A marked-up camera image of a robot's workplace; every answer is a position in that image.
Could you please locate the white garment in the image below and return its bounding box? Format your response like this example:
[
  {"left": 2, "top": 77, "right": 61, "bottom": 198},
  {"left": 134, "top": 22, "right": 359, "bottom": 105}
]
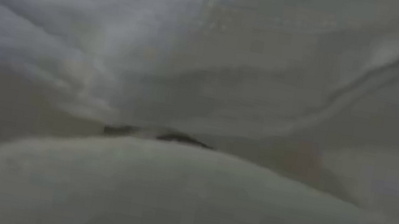
[{"left": 0, "top": 0, "right": 399, "bottom": 224}]

